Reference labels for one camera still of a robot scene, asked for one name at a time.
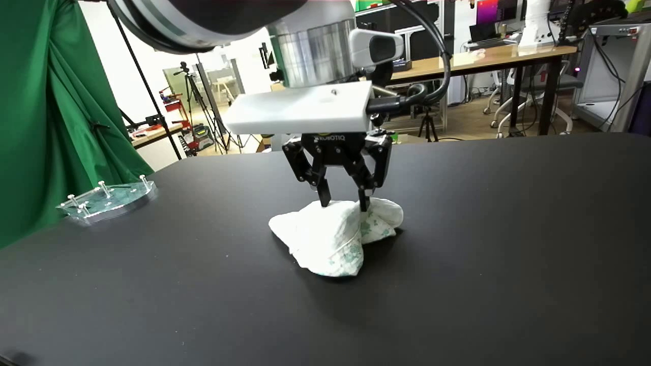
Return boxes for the white wrist mount plate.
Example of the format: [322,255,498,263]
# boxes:
[221,80,377,136]

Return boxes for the small black tripod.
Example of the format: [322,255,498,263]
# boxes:
[414,106,444,144]

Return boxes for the white metal cabinet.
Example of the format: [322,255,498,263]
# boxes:
[573,18,651,134]

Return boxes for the white cloth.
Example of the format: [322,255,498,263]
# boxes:
[266,195,406,281]

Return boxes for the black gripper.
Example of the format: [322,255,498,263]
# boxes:
[283,130,395,211]

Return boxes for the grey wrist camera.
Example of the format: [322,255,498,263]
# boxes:
[348,27,406,72]

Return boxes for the long wooden desk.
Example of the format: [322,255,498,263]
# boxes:
[388,42,580,138]

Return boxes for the green curtain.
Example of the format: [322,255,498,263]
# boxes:
[0,0,155,251]

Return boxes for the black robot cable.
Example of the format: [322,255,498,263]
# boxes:
[369,0,456,113]

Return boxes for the small computer monitor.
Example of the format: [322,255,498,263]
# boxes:
[472,0,504,29]

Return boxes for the black light stand pole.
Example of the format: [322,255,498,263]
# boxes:
[106,5,187,162]

